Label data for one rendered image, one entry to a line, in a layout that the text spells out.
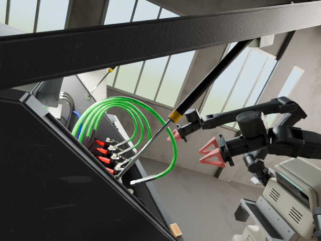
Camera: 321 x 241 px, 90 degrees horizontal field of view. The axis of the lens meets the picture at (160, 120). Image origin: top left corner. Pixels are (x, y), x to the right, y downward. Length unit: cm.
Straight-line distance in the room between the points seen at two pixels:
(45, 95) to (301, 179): 97
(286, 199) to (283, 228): 13
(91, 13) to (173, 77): 151
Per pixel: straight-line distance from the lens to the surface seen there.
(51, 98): 30
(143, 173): 102
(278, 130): 57
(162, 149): 312
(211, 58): 296
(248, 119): 52
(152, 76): 272
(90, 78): 92
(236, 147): 56
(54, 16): 308
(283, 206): 108
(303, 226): 104
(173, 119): 29
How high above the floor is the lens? 152
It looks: 15 degrees down
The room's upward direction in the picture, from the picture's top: 20 degrees clockwise
